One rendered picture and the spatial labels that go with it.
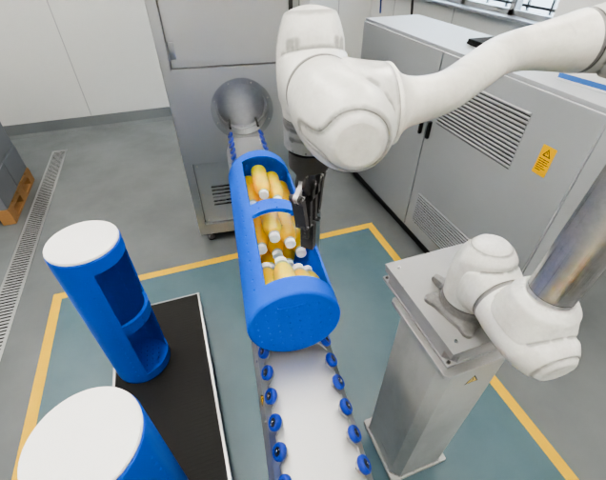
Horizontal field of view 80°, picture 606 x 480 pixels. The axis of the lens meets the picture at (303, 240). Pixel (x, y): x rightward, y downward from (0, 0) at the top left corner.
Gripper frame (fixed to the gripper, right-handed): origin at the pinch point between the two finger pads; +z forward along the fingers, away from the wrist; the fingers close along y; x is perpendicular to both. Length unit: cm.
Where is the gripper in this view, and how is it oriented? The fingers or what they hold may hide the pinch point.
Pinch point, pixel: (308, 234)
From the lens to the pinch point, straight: 77.3
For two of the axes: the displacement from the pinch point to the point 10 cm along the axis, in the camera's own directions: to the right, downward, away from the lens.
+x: 9.1, 2.7, -3.2
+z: 0.0, 7.6, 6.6
